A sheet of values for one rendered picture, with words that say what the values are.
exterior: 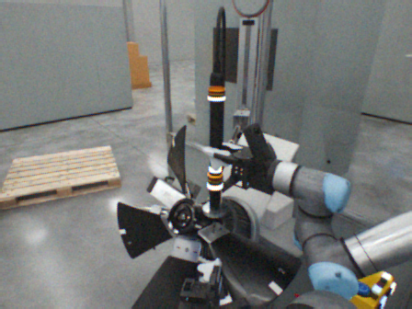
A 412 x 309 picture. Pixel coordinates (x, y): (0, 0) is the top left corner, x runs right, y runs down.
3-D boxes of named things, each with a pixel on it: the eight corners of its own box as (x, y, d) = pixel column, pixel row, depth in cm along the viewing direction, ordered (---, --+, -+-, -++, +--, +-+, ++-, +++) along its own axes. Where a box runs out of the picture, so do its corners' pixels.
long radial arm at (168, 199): (216, 213, 120) (200, 206, 111) (207, 230, 119) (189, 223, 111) (174, 186, 140) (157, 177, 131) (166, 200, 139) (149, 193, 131)
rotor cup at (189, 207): (194, 200, 109) (171, 191, 99) (226, 206, 100) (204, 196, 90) (183, 241, 105) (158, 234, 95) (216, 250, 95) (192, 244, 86)
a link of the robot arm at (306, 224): (297, 266, 64) (304, 225, 60) (289, 233, 75) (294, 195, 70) (335, 269, 64) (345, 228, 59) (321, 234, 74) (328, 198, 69)
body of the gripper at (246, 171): (225, 183, 76) (268, 200, 69) (227, 153, 72) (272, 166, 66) (241, 172, 81) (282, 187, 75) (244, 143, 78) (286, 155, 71)
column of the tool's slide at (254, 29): (228, 300, 207) (241, 17, 134) (239, 302, 205) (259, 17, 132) (226, 307, 201) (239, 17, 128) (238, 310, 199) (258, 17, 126)
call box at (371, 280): (355, 281, 101) (361, 257, 97) (387, 302, 94) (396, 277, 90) (332, 309, 91) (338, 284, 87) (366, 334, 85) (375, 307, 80)
